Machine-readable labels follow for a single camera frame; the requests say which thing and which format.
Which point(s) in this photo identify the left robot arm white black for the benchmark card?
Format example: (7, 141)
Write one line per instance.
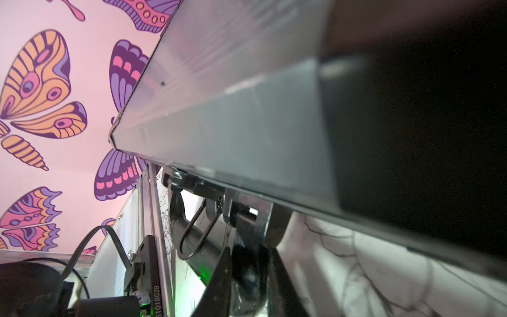
(33, 289)

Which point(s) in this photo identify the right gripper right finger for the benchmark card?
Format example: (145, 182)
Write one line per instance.
(283, 299)

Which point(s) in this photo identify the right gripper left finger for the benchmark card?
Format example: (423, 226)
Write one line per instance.
(216, 299)

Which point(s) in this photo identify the large black poker case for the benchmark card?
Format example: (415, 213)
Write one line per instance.
(388, 117)

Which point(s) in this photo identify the aluminium rail front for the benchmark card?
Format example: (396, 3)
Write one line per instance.
(144, 288)

